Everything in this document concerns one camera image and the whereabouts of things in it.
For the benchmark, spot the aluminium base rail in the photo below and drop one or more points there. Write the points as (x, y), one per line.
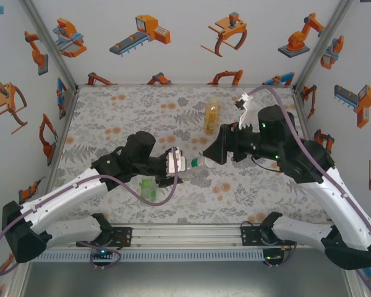
(185, 236)

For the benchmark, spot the aluminium frame side rail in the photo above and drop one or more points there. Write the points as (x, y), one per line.
(302, 111)
(62, 137)

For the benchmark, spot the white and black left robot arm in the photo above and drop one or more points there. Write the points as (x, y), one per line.
(65, 198)

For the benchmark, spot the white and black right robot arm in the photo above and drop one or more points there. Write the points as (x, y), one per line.
(337, 201)

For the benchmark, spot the small circuit board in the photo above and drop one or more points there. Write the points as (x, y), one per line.
(102, 252)
(273, 256)

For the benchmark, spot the aluminium frame post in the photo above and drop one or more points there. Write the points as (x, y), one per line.
(319, 46)
(51, 46)
(355, 287)
(20, 281)

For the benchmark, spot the aluminium frame back rail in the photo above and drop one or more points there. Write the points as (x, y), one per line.
(185, 84)

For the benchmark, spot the yellow tea bottle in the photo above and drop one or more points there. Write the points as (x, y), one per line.
(211, 119)

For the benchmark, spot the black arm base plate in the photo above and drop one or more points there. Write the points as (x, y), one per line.
(123, 236)
(249, 236)

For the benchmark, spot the tall clear plastic bottle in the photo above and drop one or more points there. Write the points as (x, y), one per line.
(194, 165)

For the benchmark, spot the clear bottle with green label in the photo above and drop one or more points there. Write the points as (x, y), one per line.
(147, 190)

